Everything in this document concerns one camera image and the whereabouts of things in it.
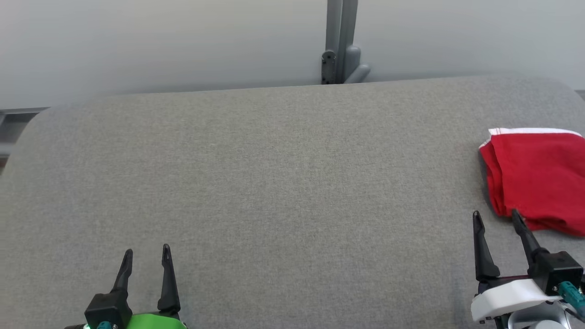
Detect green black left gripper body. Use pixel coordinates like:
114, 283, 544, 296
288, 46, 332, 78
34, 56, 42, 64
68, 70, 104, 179
84, 292, 188, 329

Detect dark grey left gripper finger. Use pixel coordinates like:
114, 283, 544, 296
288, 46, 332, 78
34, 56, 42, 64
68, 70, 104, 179
111, 249, 134, 298
157, 243, 181, 315

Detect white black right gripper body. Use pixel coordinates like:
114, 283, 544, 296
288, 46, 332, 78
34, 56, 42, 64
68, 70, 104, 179
470, 249, 585, 323

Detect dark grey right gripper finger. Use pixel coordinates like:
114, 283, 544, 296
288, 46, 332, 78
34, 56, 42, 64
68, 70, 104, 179
511, 209, 549, 268
472, 211, 501, 282

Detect red white shorts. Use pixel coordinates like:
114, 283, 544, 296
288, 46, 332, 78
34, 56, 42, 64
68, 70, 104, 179
479, 127, 585, 221

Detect grey fabric sofa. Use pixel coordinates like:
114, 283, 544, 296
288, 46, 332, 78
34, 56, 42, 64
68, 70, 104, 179
0, 75, 585, 329

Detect grey window sill ledge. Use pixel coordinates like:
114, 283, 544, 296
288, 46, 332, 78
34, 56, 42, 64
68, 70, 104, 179
0, 107, 50, 158

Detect grey rounded post handle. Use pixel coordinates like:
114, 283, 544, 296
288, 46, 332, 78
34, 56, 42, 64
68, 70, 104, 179
344, 45, 371, 84

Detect black post bracket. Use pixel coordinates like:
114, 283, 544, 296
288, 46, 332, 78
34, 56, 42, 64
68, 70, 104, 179
321, 50, 337, 85

